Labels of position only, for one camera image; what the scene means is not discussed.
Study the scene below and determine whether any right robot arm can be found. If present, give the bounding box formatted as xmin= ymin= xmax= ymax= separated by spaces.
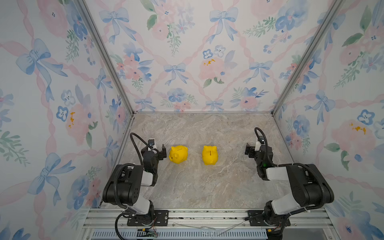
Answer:
xmin=245 ymin=144 xmax=335 ymax=226

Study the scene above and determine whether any left aluminium corner post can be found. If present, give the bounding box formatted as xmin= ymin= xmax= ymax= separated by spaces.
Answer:
xmin=74 ymin=0 xmax=134 ymax=117

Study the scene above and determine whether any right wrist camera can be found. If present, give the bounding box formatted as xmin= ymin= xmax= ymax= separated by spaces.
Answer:
xmin=255 ymin=140 xmax=263 ymax=152

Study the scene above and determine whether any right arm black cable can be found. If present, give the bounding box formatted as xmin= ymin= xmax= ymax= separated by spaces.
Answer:
xmin=254 ymin=127 xmax=326 ymax=208

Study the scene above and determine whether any black mounting plate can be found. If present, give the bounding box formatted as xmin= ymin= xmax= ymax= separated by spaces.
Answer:
xmin=127 ymin=210 xmax=169 ymax=227
xmin=245 ymin=210 xmax=285 ymax=227

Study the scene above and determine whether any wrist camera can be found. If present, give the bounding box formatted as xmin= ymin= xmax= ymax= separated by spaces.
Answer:
xmin=148 ymin=139 xmax=157 ymax=149
xmin=255 ymin=140 xmax=263 ymax=152

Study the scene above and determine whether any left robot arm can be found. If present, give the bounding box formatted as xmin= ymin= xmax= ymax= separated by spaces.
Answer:
xmin=103 ymin=146 xmax=167 ymax=226

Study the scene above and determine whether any aluminium corner post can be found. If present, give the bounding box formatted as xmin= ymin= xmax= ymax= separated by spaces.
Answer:
xmin=271 ymin=0 xmax=344 ymax=117
xmin=74 ymin=0 xmax=134 ymax=117

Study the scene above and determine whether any right aluminium corner post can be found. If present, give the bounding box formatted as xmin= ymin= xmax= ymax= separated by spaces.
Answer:
xmin=271 ymin=0 xmax=344 ymax=117

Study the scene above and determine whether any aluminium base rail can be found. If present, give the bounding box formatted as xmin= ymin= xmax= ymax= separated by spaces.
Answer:
xmin=78 ymin=208 xmax=340 ymax=240

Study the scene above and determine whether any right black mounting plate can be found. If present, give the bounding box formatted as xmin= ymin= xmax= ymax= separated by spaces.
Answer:
xmin=245 ymin=210 xmax=285 ymax=227

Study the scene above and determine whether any yellow piggy bank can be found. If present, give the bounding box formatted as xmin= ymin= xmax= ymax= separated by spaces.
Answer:
xmin=202 ymin=146 xmax=219 ymax=165
xmin=169 ymin=146 xmax=188 ymax=164

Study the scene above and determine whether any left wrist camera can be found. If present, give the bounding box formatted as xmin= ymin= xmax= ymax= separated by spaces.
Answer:
xmin=148 ymin=139 xmax=157 ymax=149

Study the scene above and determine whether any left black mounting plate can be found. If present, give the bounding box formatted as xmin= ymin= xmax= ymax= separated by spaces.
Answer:
xmin=127 ymin=210 xmax=169 ymax=227

